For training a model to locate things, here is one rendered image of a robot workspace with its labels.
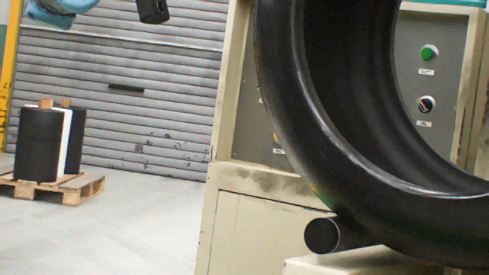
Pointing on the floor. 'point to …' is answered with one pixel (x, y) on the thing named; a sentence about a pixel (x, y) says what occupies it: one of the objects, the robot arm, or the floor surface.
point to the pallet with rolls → (51, 155)
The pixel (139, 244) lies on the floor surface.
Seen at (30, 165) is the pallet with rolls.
